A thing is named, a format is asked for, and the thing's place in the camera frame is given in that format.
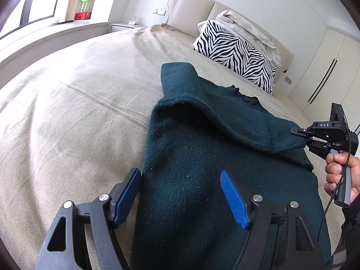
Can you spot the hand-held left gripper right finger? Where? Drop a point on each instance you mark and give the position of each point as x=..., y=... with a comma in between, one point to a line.
x=234, y=199

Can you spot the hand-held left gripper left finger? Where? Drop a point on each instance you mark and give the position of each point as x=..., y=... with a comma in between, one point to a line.
x=128, y=197

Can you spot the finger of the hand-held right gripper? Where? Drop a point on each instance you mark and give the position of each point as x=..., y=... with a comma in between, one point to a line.
x=300, y=131
x=317, y=147

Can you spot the dark green knit sweater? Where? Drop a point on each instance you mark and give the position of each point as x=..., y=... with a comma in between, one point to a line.
x=208, y=163

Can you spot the person's right forearm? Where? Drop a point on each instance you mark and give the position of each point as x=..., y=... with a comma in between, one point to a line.
x=351, y=230

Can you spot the person's right hand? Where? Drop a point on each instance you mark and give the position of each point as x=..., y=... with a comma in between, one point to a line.
x=333, y=171

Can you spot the white wardrobe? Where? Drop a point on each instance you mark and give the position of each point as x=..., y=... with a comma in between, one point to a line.
x=337, y=62

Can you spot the bed with beige sheet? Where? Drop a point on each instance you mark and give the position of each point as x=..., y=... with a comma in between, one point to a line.
x=78, y=112

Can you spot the zebra print pillow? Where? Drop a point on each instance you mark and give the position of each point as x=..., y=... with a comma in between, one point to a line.
x=233, y=53

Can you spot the crumpled white duvet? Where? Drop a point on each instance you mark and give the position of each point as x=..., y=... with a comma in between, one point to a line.
x=247, y=26

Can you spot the beige padded headboard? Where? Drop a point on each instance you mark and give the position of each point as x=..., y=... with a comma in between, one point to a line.
x=188, y=8

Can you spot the white nightstand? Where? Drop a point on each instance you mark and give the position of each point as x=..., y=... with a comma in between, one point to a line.
x=121, y=27

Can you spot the white tissue box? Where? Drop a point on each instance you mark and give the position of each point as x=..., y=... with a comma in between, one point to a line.
x=132, y=22

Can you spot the white window bench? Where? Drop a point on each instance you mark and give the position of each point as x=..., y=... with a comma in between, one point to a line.
x=42, y=42

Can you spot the clear jar with green lid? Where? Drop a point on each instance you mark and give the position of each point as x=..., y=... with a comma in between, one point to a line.
x=85, y=5

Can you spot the beige curtain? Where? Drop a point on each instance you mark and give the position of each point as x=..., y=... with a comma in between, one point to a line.
x=66, y=2

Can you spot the black framed window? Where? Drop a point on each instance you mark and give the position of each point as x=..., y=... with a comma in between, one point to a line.
x=25, y=8

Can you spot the brown wall socket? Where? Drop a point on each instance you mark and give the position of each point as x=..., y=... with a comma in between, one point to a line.
x=288, y=80

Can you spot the white wall socket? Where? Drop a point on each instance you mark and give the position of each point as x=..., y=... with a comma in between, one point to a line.
x=159, y=11

